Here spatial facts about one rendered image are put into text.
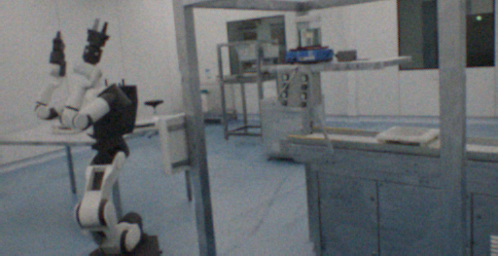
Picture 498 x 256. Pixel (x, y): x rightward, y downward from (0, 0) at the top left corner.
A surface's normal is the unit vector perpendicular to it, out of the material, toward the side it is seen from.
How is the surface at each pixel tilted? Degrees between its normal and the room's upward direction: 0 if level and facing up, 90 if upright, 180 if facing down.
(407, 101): 90
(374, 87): 90
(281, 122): 90
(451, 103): 90
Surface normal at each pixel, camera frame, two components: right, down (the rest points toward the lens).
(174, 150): 0.77, 0.04
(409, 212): -0.63, 0.17
